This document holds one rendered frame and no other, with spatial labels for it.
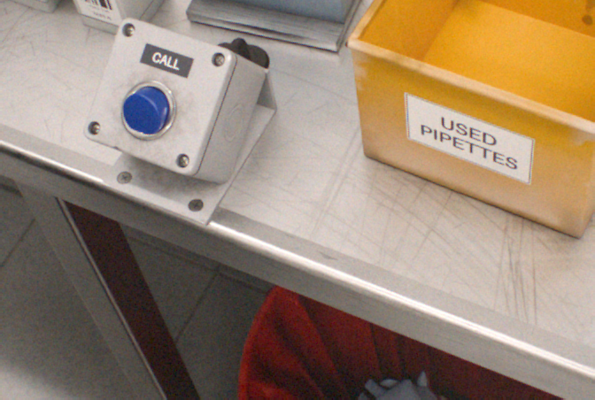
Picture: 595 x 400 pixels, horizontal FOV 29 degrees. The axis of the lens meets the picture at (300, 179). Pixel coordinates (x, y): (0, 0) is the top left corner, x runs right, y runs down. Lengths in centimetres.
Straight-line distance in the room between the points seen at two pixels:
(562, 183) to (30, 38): 35
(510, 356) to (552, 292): 4
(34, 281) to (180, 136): 112
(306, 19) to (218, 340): 94
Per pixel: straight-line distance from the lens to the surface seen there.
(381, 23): 60
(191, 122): 61
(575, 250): 63
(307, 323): 115
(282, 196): 65
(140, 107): 61
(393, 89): 59
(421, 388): 130
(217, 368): 158
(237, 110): 63
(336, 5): 70
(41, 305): 169
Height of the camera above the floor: 141
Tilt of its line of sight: 56 degrees down
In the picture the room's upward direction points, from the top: 12 degrees counter-clockwise
